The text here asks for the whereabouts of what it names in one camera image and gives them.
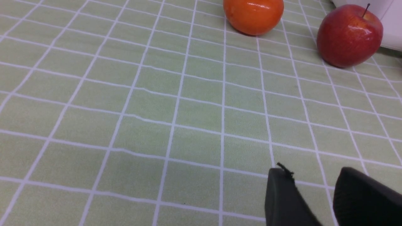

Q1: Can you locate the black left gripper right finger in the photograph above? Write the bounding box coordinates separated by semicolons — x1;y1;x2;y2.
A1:
333;167;402;226

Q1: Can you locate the red apple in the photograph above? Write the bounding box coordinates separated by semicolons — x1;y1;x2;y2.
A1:
316;3;383;68

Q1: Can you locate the white toaster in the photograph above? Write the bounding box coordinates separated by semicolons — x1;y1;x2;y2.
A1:
331;0;402;51

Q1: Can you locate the green checkered tablecloth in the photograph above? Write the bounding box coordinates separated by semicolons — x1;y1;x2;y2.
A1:
1;0;401;226

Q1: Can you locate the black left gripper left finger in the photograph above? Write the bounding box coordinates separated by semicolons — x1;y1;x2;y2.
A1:
265;163;322;226

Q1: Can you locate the orange persimmon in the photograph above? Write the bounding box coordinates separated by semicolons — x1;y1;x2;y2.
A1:
223;0;284;36

